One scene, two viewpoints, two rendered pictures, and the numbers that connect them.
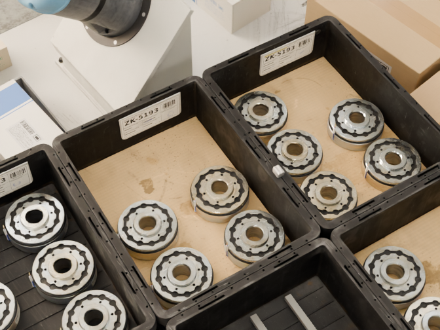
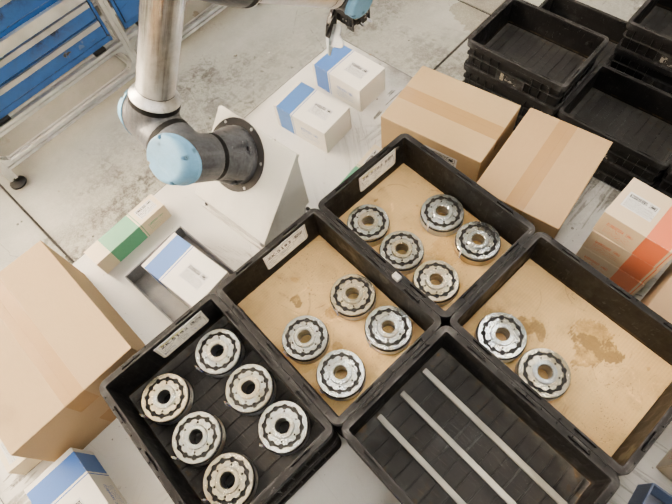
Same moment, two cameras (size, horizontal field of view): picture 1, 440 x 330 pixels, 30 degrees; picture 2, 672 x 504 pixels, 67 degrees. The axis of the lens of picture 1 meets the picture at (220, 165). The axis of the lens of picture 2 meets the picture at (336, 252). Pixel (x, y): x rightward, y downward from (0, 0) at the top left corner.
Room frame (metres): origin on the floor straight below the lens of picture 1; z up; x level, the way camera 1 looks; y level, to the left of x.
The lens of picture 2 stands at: (0.36, 0.02, 1.91)
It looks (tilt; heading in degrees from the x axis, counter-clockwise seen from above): 62 degrees down; 0
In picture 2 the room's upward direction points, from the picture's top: 12 degrees counter-clockwise
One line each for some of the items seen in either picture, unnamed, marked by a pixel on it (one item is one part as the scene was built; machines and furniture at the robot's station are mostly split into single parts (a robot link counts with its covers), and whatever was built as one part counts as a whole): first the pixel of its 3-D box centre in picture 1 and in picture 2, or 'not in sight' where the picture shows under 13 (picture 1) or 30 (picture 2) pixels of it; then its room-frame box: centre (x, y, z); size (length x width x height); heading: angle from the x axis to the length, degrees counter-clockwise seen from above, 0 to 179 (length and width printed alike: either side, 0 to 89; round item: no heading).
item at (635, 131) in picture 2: not in sight; (612, 143); (1.41, -1.10, 0.31); 0.40 x 0.30 x 0.34; 37
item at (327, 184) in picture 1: (328, 193); (436, 279); (0.79, -0.19, 0.86); 0.05 x 0.05 x 0.01
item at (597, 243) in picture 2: not in sight; (631, 239); (0.81, -0.67, 0.81); 0.16 x 0.12 x 0.07; 37
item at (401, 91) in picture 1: (327, 116); (422, 218); (0.92, -0.19, 0.92); 0.40 x 0.30 x 0.02; 32
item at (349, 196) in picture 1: (328, 195); (436, 280); (0.79, -0.19, 0.86); 0.10 x 0.10 x 0.01
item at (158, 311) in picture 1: (181, 188); (325, 306); (0.76, 0.06, 0.92); 0.40 x 0.30 x 0.02; 32
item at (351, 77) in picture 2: not in sight; (348, 76); (1.58, -0.14, 0.75); 0.20 x 0.12 x 0.09; 37
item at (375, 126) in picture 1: (356, 119); (442, 212); (0.96, -0.25, 0.86); 0.10 x 0.10 x 0.01
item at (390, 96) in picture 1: (324, 133); (421, 229); (0.92, -0.19, 0.87); 0.40 x 0.30 x 0.11; 32
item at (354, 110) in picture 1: (357, 118); (442, 211); (0.96, -0.25, 0.86); 0.05 x 0.05 x 0.01
